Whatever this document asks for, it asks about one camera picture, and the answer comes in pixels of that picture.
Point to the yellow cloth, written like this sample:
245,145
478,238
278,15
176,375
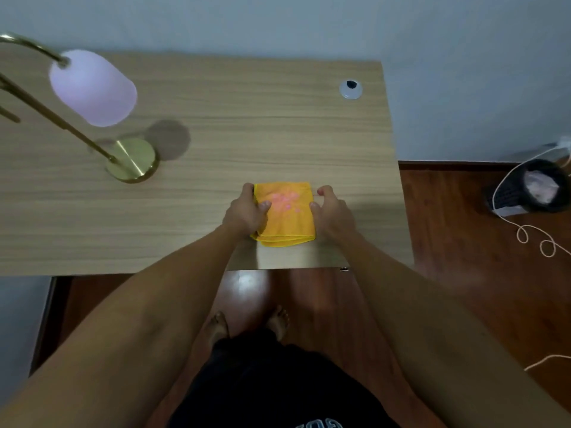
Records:
287,216

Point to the person's black shorts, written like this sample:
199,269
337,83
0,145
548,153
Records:
276,387

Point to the pale plastic bin bag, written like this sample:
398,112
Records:
540,187

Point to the person's left hand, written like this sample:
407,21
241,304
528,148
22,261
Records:
243,216

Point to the black waste bin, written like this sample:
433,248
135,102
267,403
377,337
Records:
508,196

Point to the person's right foot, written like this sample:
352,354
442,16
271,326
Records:
278,321

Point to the dark desk leg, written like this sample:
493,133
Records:
47,323

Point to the person's left thumb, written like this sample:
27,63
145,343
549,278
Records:
264,207

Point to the person's left forearm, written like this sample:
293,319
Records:
134,325

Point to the person's right hand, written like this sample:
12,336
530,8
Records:
334,220

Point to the person's right thumb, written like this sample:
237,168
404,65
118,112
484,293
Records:
315,211

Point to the person's foot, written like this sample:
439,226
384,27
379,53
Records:
278,321
217,327

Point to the brass desk lamp white shade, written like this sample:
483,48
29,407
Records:
96,91

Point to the person's left foot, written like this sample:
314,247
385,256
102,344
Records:
217,327

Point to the person's right forearm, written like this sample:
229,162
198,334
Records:
428,334

